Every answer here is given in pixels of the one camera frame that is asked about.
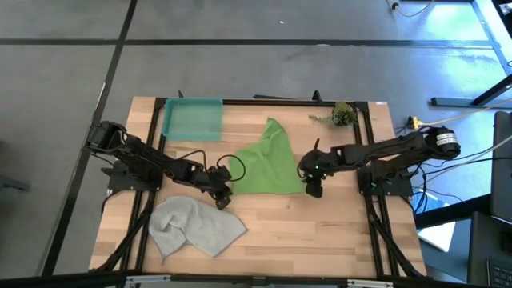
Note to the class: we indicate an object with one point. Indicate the black desk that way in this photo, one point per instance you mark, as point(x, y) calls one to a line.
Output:
point(480, 240)

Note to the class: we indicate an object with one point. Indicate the grey microfiber towel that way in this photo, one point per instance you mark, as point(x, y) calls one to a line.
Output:
point(200, 228)

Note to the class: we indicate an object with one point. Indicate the teal translucent plastic basket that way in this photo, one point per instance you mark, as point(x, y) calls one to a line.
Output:
point(192, 120)

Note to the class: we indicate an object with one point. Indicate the green microfiber towel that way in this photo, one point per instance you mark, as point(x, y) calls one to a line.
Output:
point(268, 164)

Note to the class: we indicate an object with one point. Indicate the black keyboard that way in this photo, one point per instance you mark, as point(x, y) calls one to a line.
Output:
point(500, 276)

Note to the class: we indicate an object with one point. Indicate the black aluminium table frame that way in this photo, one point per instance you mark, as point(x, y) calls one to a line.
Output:
point(280, 102)

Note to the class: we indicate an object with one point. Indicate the black desk leg frame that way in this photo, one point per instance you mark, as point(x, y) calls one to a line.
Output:
point(452, 102)

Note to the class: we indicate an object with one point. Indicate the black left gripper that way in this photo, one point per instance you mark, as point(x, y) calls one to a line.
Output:
point(220, 182)

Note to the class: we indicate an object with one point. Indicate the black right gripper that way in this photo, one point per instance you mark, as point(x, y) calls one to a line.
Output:
point(316, 168)

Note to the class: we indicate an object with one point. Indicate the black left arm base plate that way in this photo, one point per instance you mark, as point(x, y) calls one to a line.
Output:
point(120, 182)

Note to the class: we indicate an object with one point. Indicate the silver metal bracket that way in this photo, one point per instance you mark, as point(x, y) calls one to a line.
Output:
point(148, 278)
point(370, 283)

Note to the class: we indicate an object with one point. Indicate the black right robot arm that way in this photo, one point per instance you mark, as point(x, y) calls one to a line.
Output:
point(380, 150)

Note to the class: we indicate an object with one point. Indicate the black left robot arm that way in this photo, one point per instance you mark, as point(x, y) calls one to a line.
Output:
point(148, 156)

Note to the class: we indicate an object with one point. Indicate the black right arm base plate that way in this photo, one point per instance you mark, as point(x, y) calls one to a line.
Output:
point(400, 186)

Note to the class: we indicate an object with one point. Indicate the artificial green plant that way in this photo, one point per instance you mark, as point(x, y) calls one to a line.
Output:
point(343, 114)

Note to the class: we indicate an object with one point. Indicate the white paper sheet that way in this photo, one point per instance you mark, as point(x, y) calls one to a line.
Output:
point(438, 236)

